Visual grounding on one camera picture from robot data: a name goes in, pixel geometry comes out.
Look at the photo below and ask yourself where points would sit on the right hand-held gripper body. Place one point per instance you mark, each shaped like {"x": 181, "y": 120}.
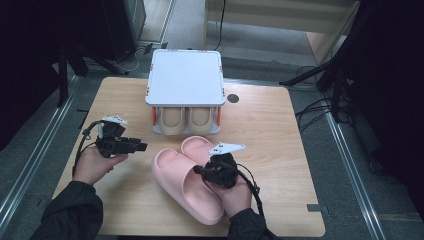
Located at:
{"x": 223, "y": 171}

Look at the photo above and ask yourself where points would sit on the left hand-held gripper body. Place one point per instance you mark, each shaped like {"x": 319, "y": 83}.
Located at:
{"x": 113, "y": 145}

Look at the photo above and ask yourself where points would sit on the pink slide slipper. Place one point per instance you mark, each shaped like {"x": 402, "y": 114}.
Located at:
{"x": 196, "y": 148}
{"x": 180, "y": 186}

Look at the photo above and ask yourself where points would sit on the cream clog shoe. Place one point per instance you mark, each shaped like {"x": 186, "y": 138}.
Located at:
{"x": 201, "y": 120}
{"x": 171, "y": 121}

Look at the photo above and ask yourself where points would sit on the white two-tier shoe rack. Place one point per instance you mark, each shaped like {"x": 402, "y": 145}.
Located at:
{"x": 185, "y": 76}

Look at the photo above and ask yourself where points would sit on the person's left hand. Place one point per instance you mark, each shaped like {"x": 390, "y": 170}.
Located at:
{"x": 91, "y": 165}

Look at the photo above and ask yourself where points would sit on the person's right hand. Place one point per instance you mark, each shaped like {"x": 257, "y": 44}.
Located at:
{"x": 238, "y": 198}

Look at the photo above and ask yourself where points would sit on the black round table grommet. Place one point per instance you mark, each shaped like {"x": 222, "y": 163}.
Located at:
{"x": 233, "y": 98}

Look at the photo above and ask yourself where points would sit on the black tripod stand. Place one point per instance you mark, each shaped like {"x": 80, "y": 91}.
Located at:
{"x": 62, "y": 76}
{"x": 333, "y": 66}

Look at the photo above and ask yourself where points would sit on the black plug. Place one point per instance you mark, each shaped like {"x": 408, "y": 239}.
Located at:
{"x": 148, "y": 48}

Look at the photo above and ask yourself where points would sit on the dark cabinet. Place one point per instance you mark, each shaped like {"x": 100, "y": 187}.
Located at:
{"x": 123, "y": 23}

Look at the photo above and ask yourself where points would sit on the metal floor rail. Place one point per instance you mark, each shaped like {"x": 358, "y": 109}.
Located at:
{"x": 353, "y": 173}
{"x": 36, "y": 156}

